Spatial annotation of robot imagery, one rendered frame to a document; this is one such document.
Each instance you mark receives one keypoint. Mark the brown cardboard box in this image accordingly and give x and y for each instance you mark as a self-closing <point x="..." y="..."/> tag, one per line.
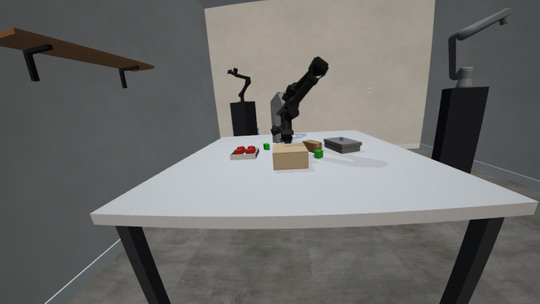
<point x="312" y="146"/>

